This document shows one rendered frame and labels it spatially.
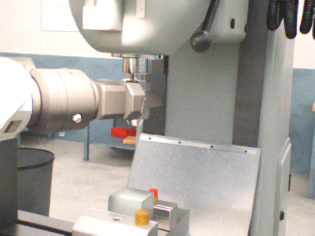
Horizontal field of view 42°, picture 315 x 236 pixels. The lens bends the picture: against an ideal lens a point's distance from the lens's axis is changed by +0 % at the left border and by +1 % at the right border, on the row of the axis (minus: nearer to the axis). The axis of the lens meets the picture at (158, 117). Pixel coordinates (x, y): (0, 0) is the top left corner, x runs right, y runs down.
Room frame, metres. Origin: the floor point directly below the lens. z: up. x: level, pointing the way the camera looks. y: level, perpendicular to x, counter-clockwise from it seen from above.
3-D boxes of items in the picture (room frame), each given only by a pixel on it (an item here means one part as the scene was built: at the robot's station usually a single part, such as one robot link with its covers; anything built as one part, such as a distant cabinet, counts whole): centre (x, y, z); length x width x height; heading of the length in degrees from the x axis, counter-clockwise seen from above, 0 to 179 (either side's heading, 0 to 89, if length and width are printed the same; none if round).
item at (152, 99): (0.64, 0.02, 1.24); 0.06 x 0.02 x 0.03; 133
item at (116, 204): (0.66, 0.04, 1.05); 0.06 x 0.05 x 0.06; 67
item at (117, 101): (0.60, 0.10, 1.24); 0.13 x 0.12 x 0.10; 43
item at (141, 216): (0.60, 0.02, 1.06); 0.02 x 0.02 x 0.02
